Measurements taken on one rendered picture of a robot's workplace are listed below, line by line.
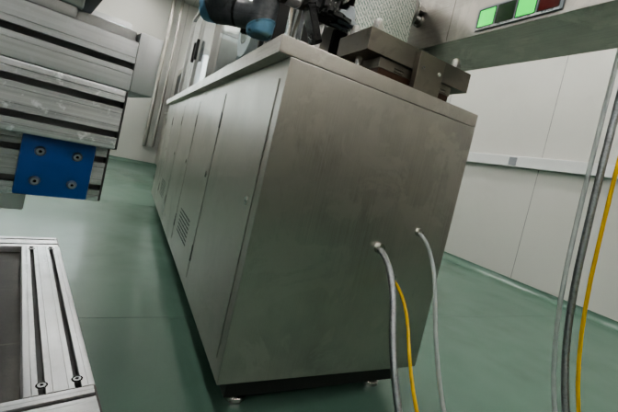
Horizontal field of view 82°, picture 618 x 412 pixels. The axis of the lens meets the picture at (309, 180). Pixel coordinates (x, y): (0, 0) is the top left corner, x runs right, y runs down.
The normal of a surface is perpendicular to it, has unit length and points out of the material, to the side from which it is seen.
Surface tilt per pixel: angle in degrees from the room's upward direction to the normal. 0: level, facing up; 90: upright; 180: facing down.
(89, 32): 90
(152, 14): 90
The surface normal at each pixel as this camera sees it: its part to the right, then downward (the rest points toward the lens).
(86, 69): 0.62, 0.18
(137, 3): 0.45, 0.14
